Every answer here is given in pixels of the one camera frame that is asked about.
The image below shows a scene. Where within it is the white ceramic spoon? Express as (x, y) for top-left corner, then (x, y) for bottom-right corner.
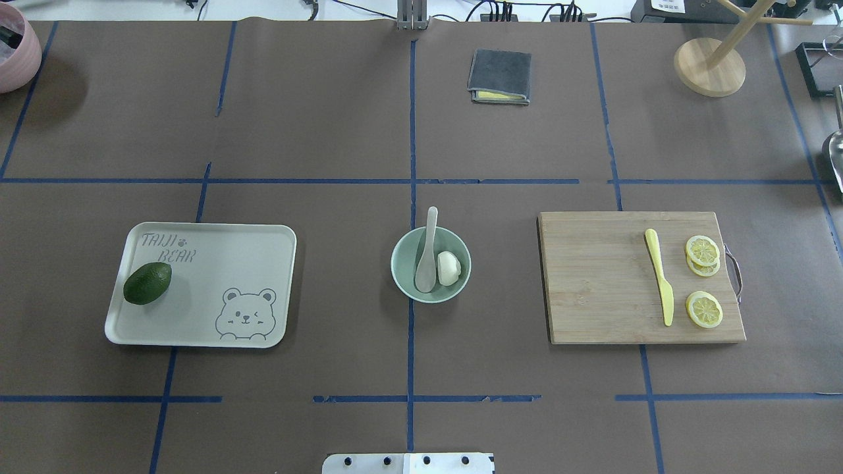
(414, 206), (439, 294)

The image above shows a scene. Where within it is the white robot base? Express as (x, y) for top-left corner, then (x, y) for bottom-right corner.
(321, 452), (496, 473)

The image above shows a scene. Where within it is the light green bowl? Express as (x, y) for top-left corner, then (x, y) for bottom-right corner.
(391, 227), (472, 303)

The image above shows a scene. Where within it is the pink bowl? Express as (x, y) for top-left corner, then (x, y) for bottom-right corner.
(1, 3), (42, 93)

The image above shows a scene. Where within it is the yellow sponge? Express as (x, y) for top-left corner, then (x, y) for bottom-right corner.
(472, 90), (530, 105)

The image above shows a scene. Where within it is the wooden cutting board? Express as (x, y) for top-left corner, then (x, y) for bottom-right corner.
(538, 212), (746, 344)

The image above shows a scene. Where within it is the grey folded cloth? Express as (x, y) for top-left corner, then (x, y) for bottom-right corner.
(467, 49), (532, 103)

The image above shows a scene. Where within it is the white bear tray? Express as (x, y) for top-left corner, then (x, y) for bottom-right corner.
(103, 222), (297, 348)

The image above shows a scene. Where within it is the yellow plastic knife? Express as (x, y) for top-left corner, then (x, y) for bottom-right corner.
(644, 228), (675, 327)

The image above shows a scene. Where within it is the lemon slice under pair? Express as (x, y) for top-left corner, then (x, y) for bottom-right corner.
(686, 256), (721, 277)

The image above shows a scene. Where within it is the lemon slice upper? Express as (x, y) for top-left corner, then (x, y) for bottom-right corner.
(686, 291), (723, 328)

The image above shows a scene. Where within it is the wooden mug tree stand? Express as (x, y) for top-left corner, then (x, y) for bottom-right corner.
(672, 1), (813, 98)

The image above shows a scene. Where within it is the glass rack tray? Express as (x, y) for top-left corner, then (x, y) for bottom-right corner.
(794, 42), (842, 98)

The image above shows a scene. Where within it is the metal scoop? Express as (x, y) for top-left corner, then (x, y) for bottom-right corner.
(824, 85), (843, 193)

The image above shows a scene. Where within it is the aluminium frame post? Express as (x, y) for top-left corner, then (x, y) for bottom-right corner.
(396, 0), (429, 30)

